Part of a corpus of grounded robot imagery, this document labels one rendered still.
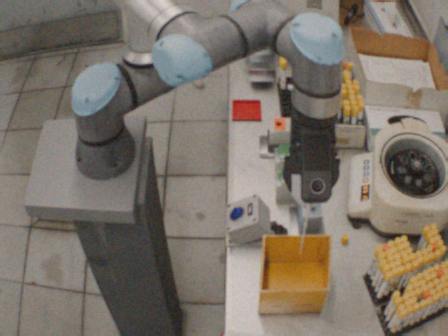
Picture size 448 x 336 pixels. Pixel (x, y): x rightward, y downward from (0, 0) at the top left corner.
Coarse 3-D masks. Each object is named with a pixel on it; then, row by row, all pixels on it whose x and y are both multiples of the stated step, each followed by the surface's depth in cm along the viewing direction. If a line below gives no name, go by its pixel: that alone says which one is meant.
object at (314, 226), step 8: (296, 208) 136; (304, 208) 125; (312, 208) 125; (320, 208) 125; (296, 216) 135; (304, 216) 124; (312, 216) 124; (320, 216) 124; (296, 224) 134; (312, 224) 125; (320, 224) 126; (296, 232) 133; (312, 232) 127; (320, 232) 132
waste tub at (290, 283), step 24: (264, 240) 121; (288, 240) 122; (312, 240) 122; (264, 264) 128; (288, 264) 127; (312, 264) 127; (264, 288) 124; (288, 288) 123; (312, 288) 123; (264, 312) 119; (288, 312) 119; (312, 312) 119
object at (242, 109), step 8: (232, 104) 158; (240, 104) 159; (248, 104) 159; (256, 104) 159; (232, 112) 156; (240, 112) 157; (248, 112) 157; (256, 112) 157; (232, 120) 155; (240, 120) 155; (248, 120) 155; (256, 120) 155
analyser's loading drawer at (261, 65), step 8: (248, 56) 166; (256, 56) 163; (264, 56) 163; (272, 56) 166; (248, 64) 164; (256, 64) 164; (264, 64) 164; (272, 64) 164; (256, 72) 160; (264, 72) 160; (272, 72) 160; (256, 80) 162; (264, 80) 162; (272, 80) 162
